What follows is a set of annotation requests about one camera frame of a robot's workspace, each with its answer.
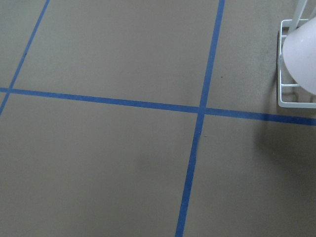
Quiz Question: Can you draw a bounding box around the pink plastic cup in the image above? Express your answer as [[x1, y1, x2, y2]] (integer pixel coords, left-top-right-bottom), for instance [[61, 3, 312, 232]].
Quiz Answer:
[[282, 18, 316, 94]]

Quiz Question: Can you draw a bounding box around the white wire cup rack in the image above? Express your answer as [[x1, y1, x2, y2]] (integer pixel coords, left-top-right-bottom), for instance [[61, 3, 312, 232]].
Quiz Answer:
[[277, 0, 316, 109]]

